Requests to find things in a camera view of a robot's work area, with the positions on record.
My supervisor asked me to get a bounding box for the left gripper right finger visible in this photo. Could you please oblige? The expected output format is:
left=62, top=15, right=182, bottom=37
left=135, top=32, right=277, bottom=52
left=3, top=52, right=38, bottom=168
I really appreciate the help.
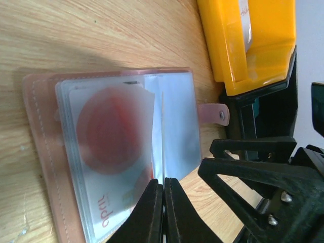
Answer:
left=164, top=178, right=222, bottom=242

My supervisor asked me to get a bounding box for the black bin with green cards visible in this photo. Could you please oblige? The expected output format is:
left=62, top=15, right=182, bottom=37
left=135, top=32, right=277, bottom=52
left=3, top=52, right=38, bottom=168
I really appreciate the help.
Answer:
left=220, top=51, right=298, bottom=139

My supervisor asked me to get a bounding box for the yellow plastic bin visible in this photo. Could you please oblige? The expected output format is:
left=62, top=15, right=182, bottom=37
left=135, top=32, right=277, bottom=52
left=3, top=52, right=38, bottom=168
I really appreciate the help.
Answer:
left=197, top=1, right=296, bottom=96

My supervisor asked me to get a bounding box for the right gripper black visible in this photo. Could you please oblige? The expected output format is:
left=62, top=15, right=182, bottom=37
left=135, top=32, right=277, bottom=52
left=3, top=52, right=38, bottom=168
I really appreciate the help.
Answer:
left=198, top=136, right=324, bottom=242

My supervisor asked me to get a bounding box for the red circle white card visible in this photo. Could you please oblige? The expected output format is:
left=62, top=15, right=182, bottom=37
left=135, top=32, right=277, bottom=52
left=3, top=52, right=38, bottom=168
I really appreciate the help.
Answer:
left=69, top=84, right=154, bottom=242

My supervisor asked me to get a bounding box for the white pink card stack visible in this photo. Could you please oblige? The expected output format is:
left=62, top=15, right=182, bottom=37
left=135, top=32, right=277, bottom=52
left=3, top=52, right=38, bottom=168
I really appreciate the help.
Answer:
left=238, top=0, right=252, bottom=52

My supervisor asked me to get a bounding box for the pink card holder wallet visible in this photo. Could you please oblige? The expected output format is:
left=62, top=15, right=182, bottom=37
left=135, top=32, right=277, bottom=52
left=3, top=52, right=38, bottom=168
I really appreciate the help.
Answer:
left=22, top=68, right=230, bottom=242

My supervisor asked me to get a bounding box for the green card stack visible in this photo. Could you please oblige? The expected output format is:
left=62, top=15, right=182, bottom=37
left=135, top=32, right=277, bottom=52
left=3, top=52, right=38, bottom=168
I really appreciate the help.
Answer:
left=253, top=99, right=260, bottom=122

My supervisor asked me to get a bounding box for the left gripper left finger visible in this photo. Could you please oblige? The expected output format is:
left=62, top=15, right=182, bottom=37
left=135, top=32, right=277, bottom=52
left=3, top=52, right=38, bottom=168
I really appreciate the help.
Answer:
left=107, top=179, right=163, bottom=243

